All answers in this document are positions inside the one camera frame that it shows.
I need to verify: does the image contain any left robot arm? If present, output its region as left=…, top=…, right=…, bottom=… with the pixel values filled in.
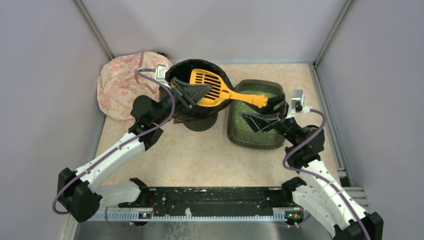
left=52, top=77, right=213, bottom=223

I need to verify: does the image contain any green cat litter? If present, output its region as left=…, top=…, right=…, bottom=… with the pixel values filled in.
left=234, top=90, right=282, bottom=135

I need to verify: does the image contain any yellow litter scoop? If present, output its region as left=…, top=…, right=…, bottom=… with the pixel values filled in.
left=189, top=68, right=268, bottom=108

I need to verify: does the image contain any aluminium frame rail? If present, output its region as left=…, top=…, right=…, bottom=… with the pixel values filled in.
left=66, top=187, right=369, bottom=223

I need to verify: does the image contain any dark grey litter box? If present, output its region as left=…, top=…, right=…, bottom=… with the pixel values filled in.
left=227, top=79, right=285, bottom=150

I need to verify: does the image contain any pink patterned cloth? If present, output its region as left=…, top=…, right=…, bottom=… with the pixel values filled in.
left=97, top=51, right=173, bottom=129

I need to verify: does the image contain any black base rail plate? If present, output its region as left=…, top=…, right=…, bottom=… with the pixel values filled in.
left=118, top=186, right=316, bottom=220

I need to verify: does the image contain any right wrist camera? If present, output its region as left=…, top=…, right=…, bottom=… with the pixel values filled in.
left=285, top=89, right=312, bottom=119

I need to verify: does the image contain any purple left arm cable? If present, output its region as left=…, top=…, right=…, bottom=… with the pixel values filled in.
left=51, top=67, right=176, bottom=232

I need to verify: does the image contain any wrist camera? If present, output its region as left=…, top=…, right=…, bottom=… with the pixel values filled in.
left=285, top=89, right=312, bottom=119
left=155, top=64, right=168, bottom=85

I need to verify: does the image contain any black trash bin with bag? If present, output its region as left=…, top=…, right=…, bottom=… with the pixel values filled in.
left=165, top=58, right=234, bottom=124

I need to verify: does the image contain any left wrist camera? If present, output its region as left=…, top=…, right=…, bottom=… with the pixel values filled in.
left=155, top=64, right=168, bottom=85

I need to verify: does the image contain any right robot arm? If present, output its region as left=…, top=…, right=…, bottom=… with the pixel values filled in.
left=239, top=94, right=384, bottom=240

